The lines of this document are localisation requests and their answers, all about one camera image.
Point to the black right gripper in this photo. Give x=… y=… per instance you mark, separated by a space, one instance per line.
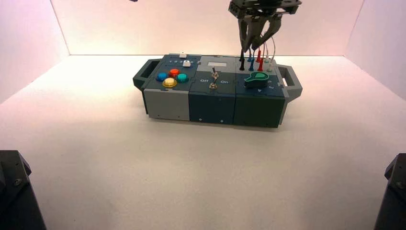
x=263 y=8

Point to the green rotary knob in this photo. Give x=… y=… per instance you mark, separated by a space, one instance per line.
x=257 y=81

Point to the small grey display screen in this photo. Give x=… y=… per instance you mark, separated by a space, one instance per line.
x=217 y=64

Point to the white square key cap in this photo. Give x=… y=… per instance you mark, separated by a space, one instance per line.
x=186 y=63

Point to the teal round push button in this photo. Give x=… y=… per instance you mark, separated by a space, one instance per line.
x=182 y=78

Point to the dark teal grey task box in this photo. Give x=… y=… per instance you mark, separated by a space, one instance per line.
x=211 y=108

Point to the red round push button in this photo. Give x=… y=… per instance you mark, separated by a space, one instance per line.
x=173 y=72

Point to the yellow round push button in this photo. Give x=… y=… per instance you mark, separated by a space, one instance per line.
x=169 y=82

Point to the blue round push button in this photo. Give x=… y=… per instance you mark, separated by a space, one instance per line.
x=161 y=77

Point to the metal toggle switch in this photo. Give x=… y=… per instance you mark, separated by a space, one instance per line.
x=213 y=85
x=214 y=73

